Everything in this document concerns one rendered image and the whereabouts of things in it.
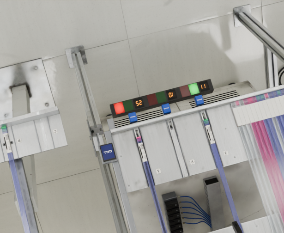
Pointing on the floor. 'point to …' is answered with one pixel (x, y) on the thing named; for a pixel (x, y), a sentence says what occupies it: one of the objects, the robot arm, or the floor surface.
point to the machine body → (251, 187)
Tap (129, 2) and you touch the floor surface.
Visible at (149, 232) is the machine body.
